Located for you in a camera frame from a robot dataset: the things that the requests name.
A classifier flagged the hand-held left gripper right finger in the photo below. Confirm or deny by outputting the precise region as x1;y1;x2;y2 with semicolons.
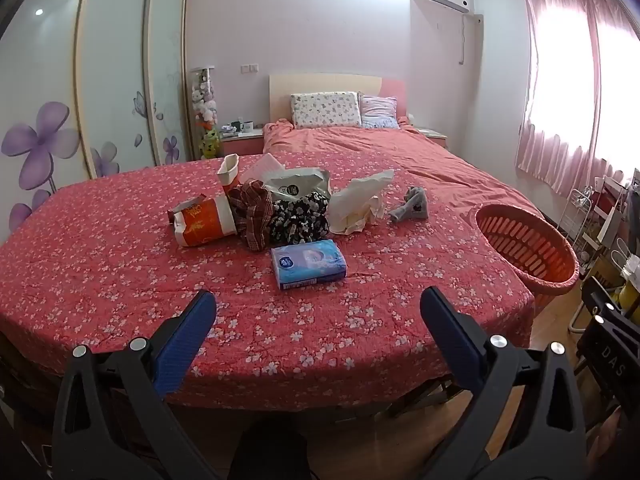
420;286;588;480

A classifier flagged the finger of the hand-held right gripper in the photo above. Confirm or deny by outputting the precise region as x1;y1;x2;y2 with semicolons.
581;275;630;332

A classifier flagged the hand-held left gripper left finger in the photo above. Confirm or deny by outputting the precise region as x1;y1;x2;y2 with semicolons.
51;289;221;480

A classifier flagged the orange plastic laundry basket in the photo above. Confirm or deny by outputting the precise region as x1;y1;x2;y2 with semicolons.
474;203;581;307

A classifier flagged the orange snack bag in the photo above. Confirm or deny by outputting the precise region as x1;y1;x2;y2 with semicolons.
168;194;240;248

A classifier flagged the grey sock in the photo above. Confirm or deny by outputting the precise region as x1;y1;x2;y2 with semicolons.
388;186;430;224

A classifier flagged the red plaid cloth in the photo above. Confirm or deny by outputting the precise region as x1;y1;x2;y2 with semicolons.
228;180;274;252

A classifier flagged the blue tissue pack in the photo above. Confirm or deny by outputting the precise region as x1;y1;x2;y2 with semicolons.
270;239;348;291

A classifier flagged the black white floral cloth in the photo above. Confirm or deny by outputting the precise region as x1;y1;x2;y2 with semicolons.
269;191;332;247

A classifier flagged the white orange paper cup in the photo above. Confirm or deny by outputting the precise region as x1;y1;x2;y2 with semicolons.
216;154;242;192

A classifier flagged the pink translucent plastic sheet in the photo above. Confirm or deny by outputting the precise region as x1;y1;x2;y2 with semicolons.
244;153;287;182

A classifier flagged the red floral blanket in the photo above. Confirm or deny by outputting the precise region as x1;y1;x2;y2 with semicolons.
0;152;539;412

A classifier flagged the white rolling cart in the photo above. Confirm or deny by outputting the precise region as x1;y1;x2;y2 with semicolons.
557;185;601;262

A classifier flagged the pink curtain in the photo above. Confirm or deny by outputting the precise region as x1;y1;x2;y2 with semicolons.
585;0;640;183
515;0;603;199

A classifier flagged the salmon pink duvet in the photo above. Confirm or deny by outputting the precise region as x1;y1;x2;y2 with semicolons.
262;119;539;217

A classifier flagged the green yellow plush toy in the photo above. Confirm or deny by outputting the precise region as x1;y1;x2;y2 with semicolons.
198;127;222;160

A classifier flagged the pink nightstand with mug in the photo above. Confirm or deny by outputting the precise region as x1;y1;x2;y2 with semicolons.
219;127;265;157

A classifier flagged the pink striped pillow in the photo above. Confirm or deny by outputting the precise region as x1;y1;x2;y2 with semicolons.
358;92;401;130

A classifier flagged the clear tube of plush toys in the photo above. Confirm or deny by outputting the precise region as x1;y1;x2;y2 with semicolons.
189;65;217;134

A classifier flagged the white floral pillow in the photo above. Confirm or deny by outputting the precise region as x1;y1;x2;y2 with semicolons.
290;91;362;129

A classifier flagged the air conditioner pipe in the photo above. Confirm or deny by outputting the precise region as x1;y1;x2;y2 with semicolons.
459;12;484;66

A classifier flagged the beige pink headboard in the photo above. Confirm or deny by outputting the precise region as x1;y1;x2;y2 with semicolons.
268;72;407;122

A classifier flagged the wardrobe with purple flowers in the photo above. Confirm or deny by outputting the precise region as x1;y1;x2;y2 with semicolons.
0;0;194;242

